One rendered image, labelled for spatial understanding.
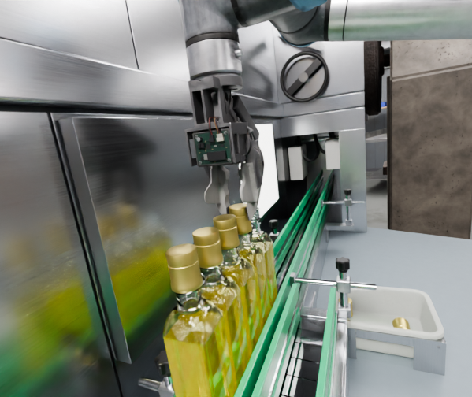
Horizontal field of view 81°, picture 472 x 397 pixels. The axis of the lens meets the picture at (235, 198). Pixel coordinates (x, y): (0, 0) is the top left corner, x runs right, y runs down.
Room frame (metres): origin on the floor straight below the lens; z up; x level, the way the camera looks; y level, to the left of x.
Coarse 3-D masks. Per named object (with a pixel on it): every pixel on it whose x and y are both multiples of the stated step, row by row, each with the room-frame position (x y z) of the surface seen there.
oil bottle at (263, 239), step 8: (264, 232) 0.50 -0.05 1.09; (256, 240) 0.47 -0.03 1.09; (264, 240) 0.48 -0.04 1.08; (264, 248) 0.47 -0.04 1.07; (272, 248) 0.50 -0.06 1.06; (272, 256) 0.50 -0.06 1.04; (272, 264) 0.49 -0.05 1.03; (272, 272) 0.49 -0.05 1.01; (272, 280) 0.48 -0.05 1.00; (272, 288) 0.48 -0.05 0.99; (272, 296) 0.47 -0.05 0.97; (272, 304) 0.47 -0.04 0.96
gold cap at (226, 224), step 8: (224, 216) 0.40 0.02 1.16; (232, 216) 0.39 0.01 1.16; (216, 224) 0.38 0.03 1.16; (224, 224) 0.38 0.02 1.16; (232, 224) 0.38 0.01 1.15; (224, 232) 0.38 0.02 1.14; (232, 232) 0.38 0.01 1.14; (224, 240) 0.38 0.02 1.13; (232, 240) 0.38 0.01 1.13; (224, 248) 0.38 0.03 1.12
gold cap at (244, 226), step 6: (234, 204) 0.46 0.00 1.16; (240, 204) 0.45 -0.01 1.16; (246, 204) 0.45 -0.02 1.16; (234, 210) 0.43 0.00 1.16; (240, 210) 0.43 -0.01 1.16; (246, 210) 0.43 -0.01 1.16; (240, 216) 0.43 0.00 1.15; (246, 216) 0.43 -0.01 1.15; (240, 222) 0.43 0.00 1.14; (246, 222) 0.43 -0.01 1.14; (240, 228) 0.43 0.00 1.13; (246, 228) 0.43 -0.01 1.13; (240, 234) 0.43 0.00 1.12
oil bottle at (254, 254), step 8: (240, 248) 0.43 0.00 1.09; (248, 248) 0.43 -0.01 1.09; (256, 248) 0.44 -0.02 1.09; (240, 256) 0.42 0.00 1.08; (248, 256) 0.42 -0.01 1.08; (256, 256) 0.42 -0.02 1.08; (264, 256) 0.45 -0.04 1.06; (256, 264) 0.42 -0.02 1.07; (264, 264) 0.45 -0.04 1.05; (256, 272) 0.41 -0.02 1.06; (264, 272) 0.44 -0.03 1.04; (256, 280) 0.41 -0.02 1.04; (264, 280) 0.44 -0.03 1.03; (256, 288) 0.41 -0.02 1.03; (264, 288) 0.44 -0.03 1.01; (264, 296) 0.43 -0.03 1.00; (264, 304) 0.43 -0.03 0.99; (264, 312) 0.42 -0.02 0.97; (264, 320) 0.42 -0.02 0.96
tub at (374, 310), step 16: (352, 288) 0.68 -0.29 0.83; (384, 288) 0.65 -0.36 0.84; (400, 288) 0.64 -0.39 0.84; (336, 304) 0.63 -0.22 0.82; (352, 304) 0.67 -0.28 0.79; (368, 304) 0.66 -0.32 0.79; (384, 304) 0.64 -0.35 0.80; (400, 304) 0.63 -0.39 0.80; (416, 304) 0.62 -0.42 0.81; (432, 304) 0.56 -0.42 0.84; (352, 320) 0.63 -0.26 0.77; (368, 320) 0.63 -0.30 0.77; (384, 320) 0.62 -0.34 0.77; (416, 320) 0.60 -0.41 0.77; (432, 320) 0.52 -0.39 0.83; (416, 336) 0.48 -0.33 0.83; (432, 336) 0.47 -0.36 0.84
